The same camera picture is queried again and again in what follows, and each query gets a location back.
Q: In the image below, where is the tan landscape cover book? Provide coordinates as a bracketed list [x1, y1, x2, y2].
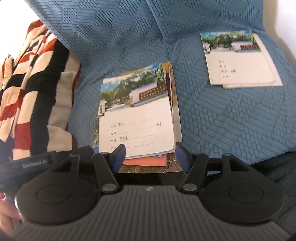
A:
[117, 61, 184, 174]

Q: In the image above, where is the white orange cover book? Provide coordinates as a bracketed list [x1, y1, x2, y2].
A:
[123, 154, 167, 167]

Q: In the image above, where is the photo cover booklet front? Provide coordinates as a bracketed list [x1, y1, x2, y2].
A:
[96, 62, 176, 159]

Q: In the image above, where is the photo cover booklet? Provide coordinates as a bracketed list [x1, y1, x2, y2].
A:
[200, 30, 277, 88]
[96, 62, 176, 159]

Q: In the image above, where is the photo cover booklet back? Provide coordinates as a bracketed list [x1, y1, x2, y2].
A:
[200, 30, 277, 88]

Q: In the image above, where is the purple cover book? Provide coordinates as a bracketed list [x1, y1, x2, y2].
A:
[162, 61, 178, 109]

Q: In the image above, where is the white booklet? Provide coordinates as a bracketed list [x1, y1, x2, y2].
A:
[223, 33, 283, 89]

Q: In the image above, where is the person's left hand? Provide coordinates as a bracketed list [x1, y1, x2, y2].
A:
[1, 199, 22, 235]

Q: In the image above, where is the blue textured sofa cover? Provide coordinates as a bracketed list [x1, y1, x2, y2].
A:
[24, 0, 296, 166]

